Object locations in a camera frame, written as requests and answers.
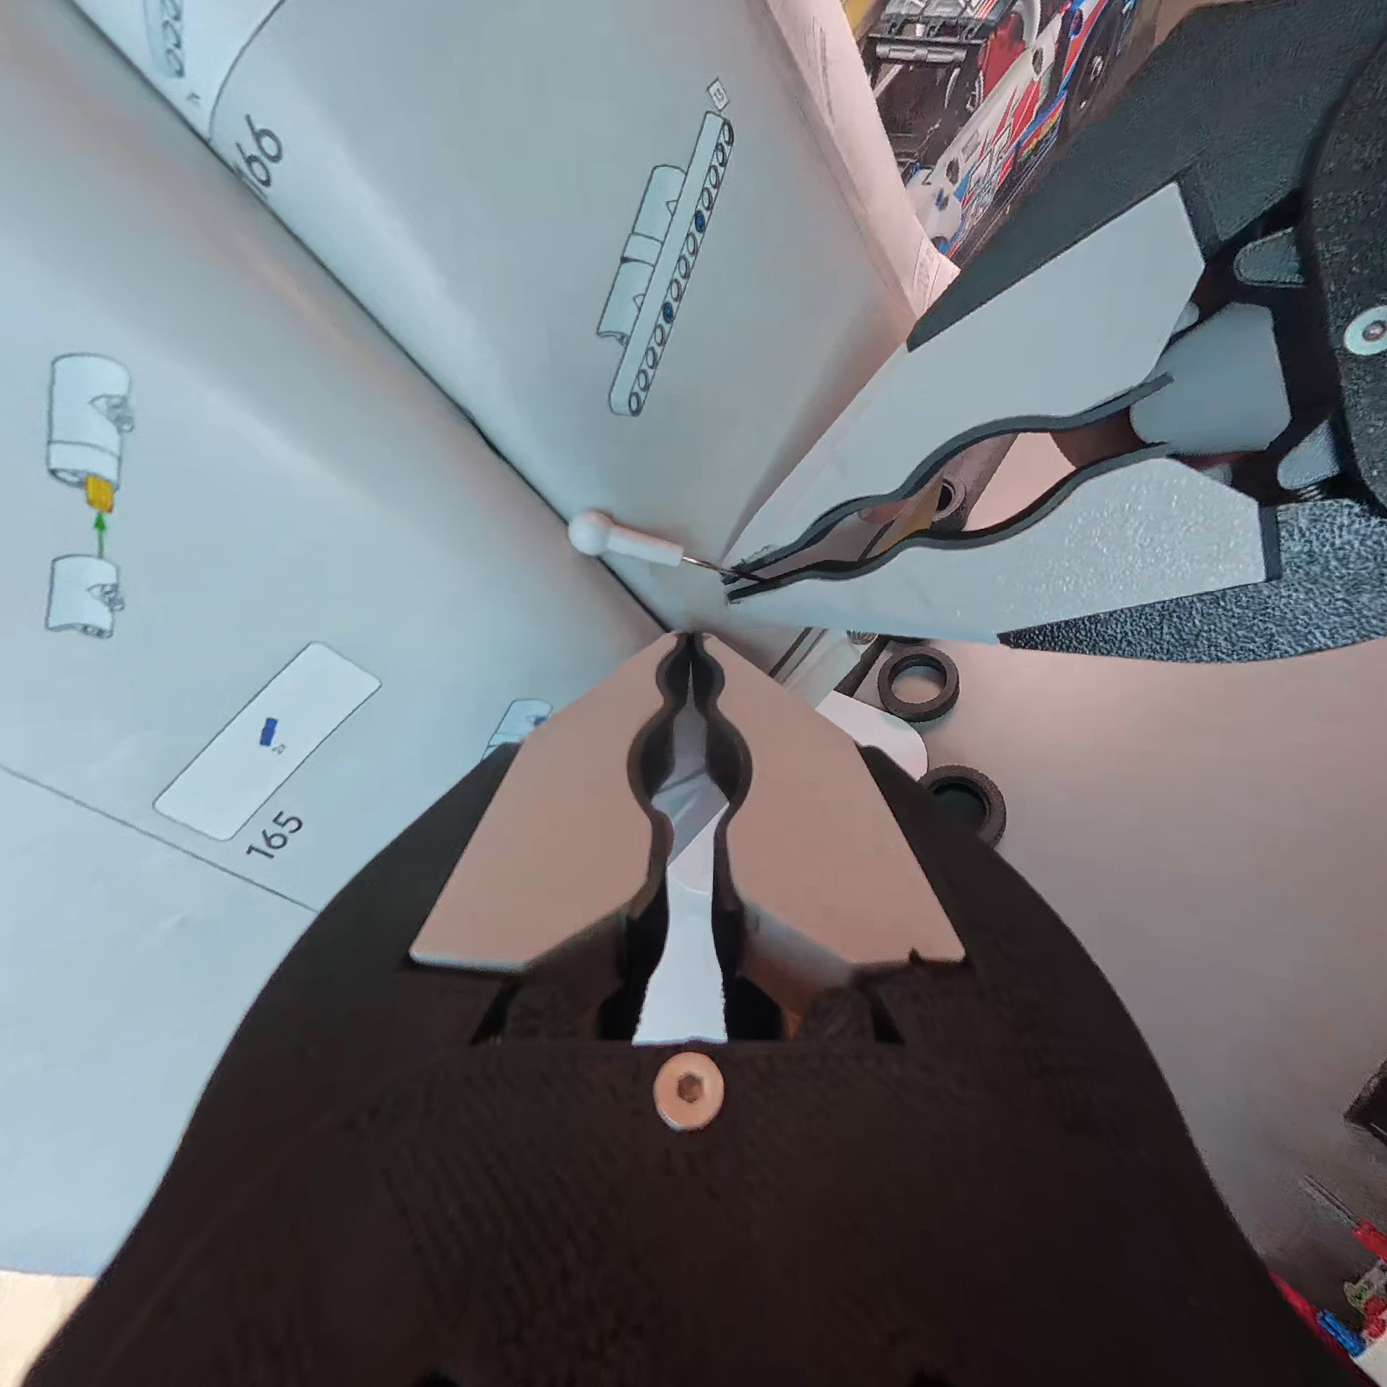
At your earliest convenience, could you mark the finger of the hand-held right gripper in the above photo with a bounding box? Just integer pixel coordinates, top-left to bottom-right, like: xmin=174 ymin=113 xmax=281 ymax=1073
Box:
xmin=727 ymin=452 xmax=1272 ymax=643
xmin=720 ymin=184 xmax=1292 ymax=577

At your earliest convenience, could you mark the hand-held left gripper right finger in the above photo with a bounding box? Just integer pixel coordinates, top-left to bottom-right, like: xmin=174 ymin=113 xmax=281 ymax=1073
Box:
xmin=694 ymin=633 xmax=966 ymax=987

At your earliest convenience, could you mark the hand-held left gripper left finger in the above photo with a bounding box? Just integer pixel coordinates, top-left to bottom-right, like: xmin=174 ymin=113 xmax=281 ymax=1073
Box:
xmin=410 ymin=633 xmax=692 ymax=972

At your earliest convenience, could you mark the white-tipped page holder wire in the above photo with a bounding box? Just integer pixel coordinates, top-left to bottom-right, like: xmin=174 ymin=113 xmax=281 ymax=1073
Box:
xmin=568 ymin=508 xmax=738 ymax=576

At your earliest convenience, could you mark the grey instruction booklet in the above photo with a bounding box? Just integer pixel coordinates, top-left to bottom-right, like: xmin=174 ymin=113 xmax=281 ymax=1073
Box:
xmin=0 ymin=0 xmax=960 ymax=1279

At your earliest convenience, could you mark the grey desk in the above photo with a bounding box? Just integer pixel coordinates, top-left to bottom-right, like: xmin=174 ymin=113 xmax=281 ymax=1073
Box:
xmin=758 ymin=415 xmax=1387 ymax=1312

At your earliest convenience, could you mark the black toy car box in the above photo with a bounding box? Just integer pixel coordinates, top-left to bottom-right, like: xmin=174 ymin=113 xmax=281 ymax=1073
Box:
xmin=856 ymin=0 xmax=1183 ymax=265

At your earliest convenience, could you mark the large clear plastic bag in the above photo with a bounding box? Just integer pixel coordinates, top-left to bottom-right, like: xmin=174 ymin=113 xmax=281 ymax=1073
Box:
xmin=1262 ymin=1175 xmax=1387 ymax=1387

